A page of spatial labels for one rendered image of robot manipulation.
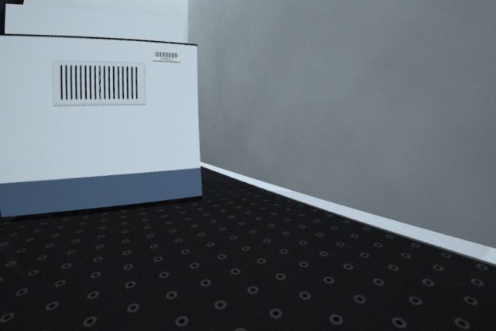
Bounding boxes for dark patterned carpet floor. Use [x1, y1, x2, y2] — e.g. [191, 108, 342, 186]
[0, 166, 496, 331]

